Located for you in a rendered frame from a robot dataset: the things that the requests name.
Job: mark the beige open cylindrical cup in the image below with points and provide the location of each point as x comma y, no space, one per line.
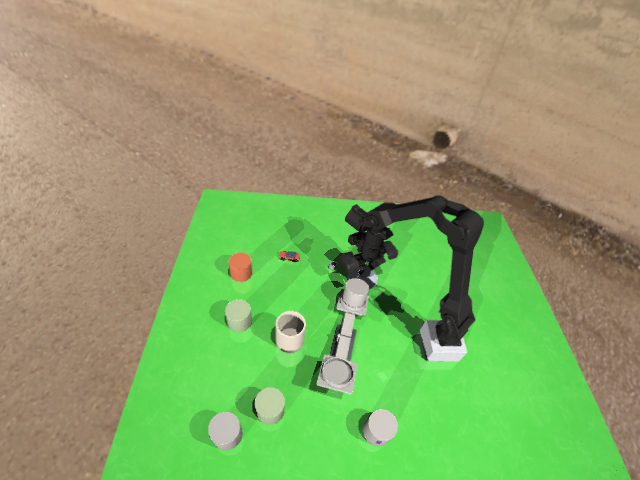
290,331

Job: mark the orange-brown cylinder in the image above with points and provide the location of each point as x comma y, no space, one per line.
240,267

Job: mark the red toy car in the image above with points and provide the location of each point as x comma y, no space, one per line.
289,255

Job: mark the grey cylinder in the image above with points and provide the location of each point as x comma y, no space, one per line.
225,431
269,405
355,293
238,314

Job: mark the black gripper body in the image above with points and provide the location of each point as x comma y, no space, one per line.
368,253

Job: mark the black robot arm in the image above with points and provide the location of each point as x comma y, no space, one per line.
463,233

